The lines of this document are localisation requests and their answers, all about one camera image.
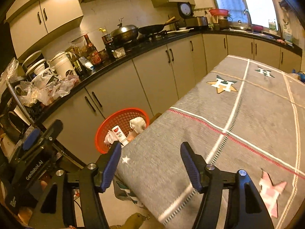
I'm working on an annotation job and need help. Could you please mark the small white bottle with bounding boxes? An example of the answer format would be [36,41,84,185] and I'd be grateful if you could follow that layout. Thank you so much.
[112,125,129,147]

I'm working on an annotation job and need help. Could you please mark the white tissue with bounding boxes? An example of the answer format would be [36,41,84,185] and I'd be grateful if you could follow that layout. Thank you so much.
[129,117,146,134]

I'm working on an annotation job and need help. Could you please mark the lower kitchen cabinets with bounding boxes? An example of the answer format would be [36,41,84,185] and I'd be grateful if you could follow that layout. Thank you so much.
[41,33,302,165]

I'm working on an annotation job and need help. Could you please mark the round kitchen scale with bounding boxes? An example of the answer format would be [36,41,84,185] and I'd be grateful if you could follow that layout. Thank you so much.
[177,2,193,19]

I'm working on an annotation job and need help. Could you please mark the red plastic basket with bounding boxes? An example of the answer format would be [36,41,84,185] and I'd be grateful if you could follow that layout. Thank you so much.
[95,108,149,154]

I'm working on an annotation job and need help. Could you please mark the pile of plastic bags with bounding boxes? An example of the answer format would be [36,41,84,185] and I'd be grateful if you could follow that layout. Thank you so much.
[14,74,80,107]

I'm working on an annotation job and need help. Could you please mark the grey star tablecloth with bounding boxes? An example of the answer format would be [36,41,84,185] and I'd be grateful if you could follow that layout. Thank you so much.
[117,56,304,228]

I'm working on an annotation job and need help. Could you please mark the white electric kettle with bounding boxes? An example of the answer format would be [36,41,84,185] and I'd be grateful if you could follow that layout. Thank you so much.
[50,52,76,77]

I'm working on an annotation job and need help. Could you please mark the black countertop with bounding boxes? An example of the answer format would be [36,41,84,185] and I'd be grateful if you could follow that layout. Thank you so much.
[35,30,302,125]

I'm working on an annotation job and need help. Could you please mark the brown sauce bottle red label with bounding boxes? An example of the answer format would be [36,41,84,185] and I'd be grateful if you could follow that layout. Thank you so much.
[84,34,102,65]

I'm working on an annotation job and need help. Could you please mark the steel pot with lid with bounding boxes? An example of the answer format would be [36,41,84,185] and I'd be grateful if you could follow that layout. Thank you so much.
[111,18,139,45]

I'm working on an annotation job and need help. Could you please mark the green detergent jug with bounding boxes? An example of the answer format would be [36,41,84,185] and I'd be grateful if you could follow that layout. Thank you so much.
[268,20,278,35]

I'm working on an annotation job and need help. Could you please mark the red colander bowl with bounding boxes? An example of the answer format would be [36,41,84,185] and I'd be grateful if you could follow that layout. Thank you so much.
[209,9,229,17]

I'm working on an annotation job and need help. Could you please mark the sink faucet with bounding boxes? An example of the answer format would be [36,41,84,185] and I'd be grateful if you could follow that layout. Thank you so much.
[243,9,252,28]

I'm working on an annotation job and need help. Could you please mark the upper wall cabinets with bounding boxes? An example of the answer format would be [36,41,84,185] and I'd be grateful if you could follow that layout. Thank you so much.
[6,0,83,59]

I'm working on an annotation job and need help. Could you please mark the black wok with handle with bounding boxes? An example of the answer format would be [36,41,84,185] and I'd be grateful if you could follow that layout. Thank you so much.
[137,17,176,35]

